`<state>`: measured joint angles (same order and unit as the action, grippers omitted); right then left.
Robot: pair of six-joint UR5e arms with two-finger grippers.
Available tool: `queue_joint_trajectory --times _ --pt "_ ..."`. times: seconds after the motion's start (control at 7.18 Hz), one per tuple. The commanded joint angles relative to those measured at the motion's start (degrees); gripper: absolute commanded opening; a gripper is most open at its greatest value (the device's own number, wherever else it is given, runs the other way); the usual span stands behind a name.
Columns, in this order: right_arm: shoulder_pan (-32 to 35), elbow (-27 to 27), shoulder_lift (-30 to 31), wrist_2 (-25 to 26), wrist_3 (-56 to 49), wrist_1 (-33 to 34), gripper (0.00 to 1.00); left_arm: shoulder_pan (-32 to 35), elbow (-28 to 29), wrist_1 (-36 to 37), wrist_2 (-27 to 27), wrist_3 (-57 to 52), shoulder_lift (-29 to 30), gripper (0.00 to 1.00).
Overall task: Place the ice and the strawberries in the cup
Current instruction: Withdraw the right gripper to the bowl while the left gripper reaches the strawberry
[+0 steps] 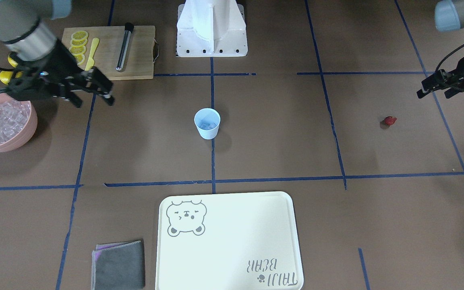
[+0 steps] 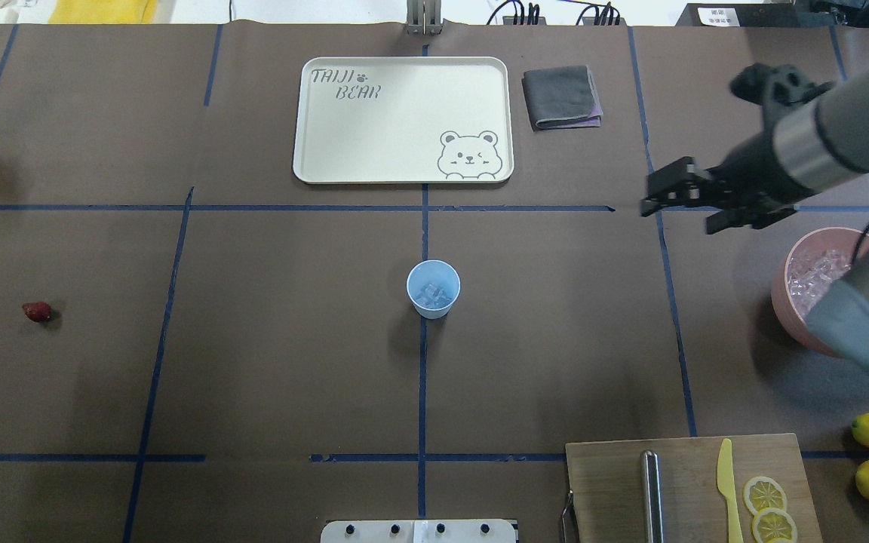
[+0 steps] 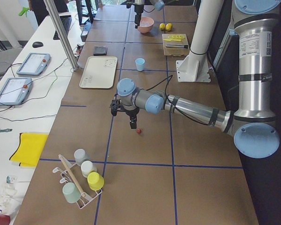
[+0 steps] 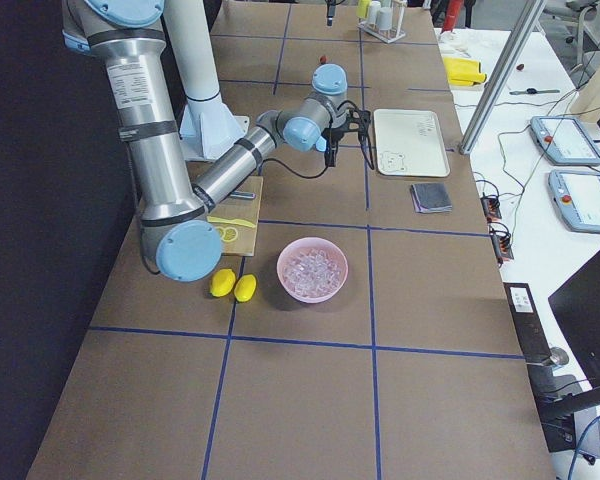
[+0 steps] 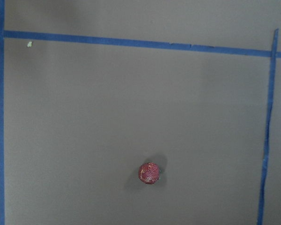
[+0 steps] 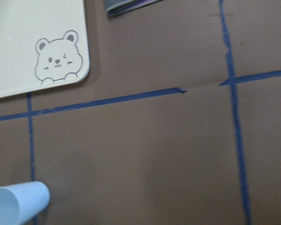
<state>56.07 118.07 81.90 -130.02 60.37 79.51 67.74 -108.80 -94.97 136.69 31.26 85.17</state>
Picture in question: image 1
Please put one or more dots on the clear ice cube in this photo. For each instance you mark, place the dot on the clear ice cube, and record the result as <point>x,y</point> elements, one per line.
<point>207,124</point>

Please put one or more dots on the yellow lemon far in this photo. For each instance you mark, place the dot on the yellow lemon far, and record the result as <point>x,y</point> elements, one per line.
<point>12,62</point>

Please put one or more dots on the metal handle tool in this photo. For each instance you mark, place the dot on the metal handle tool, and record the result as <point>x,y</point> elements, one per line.
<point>128,31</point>

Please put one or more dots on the cream bear tray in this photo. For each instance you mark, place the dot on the cream bear tray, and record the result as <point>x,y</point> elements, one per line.
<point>228,241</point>

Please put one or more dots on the light blue cup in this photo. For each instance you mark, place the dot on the light blue cup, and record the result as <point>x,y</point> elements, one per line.
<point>207,113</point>

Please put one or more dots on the pink bowl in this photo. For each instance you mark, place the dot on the pink bowl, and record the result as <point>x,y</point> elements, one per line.
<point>18,122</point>

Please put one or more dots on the red strawberry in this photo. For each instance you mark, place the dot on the red strawberry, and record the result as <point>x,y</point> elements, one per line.
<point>390,120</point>

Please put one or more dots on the wooden cutting board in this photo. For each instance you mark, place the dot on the wooden cutting board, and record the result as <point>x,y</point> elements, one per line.
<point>139,57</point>

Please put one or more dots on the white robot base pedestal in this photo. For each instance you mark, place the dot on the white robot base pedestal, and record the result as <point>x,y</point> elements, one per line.
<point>211,28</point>

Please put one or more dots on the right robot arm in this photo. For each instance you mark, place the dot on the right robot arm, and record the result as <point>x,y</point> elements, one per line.
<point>22,26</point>

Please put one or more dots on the lemon slice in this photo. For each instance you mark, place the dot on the lemon slice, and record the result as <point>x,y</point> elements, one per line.
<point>76,51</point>
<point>79,35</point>
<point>80,59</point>
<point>76,43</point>

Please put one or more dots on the yellow lemon near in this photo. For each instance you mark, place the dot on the yellow lemon near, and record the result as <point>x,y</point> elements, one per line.
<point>7,76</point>

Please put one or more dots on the yellow plastic knife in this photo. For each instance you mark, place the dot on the yellow plastic knife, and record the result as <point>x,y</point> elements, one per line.
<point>93,47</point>

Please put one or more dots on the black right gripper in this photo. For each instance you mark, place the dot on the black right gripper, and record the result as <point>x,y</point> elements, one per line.
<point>63,64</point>

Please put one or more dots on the yellow lemon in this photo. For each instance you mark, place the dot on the yellow lemon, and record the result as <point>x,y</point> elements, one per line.
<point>12,62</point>
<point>7,76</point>

